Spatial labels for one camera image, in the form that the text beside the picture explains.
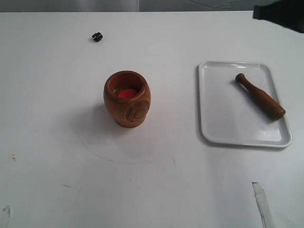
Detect clear tape strip left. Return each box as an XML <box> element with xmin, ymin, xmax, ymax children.
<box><xmin>0</xmin><ymin>206</ymin><xmax>11</xmax><ymax>228</ymax></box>

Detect wooden mortar cup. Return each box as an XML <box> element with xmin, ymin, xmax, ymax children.
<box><xmin>104</xmin><ymin>71</ymin><xmax>151</xmax><ymax>128</ymax></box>

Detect clear tape strip right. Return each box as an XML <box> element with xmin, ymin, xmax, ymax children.
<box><xmin>252</xmin><ymin>182</ymin><xmax>276</xmax><ymax>228</ymax></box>

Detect white rectangular plastic tray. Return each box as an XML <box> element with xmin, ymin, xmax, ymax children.
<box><xmin>197</xmin><ymin>61</ymin><xmax>293</xmax><ymax>148</ymax></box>

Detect dark wooden pestle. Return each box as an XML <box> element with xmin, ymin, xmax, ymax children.
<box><xmin>235</xmin><ymin>73</ymin><xmax>286</xmax><ymax>120</ymax></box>

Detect clear tape strip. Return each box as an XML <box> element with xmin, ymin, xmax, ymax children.
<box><xmin>0</xmin><ymin>206</ymin><xmax>11</xmax><ymax>228</ymax></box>
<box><xmin>252</xmin><ymin>182</ymin><xmax>276</xmax><ymax>228</ymax></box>

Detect red object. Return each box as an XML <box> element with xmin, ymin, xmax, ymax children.
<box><xmin>118</xmin><ymin>88</ymin><xmax>138</xmax><ymax>99</ymax></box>

